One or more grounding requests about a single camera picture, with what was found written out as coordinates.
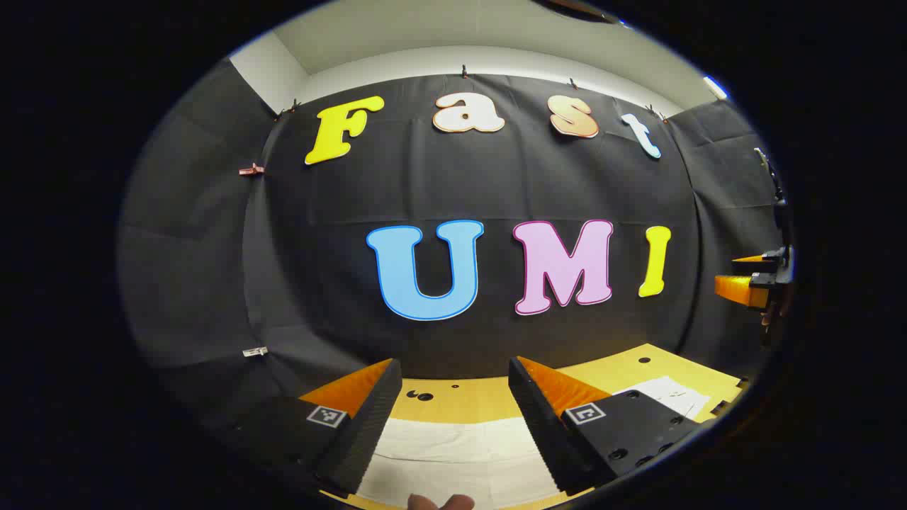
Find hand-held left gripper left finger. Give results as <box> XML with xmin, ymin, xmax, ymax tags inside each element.
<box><xmin>213</xmin><ymin>358</ymin><xmax>403</xmax><ymax>497</ymax></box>

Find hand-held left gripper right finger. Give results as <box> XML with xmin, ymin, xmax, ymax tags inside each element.
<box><xmin>508</xmin><ymin>356</ymin><xmax>709</xmax><ymax>497</ymax></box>

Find white jeans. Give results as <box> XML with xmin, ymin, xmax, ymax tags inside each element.
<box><xmin>354</xmin><ymin>375</ymin><xmax>711</xmax><ymax>510</ymax></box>

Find black backdrop cloth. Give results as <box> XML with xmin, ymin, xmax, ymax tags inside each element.
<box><xmin>117</xmin><ymin>60</ymin><xmax>787</xmax><ymax>454</ymax></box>

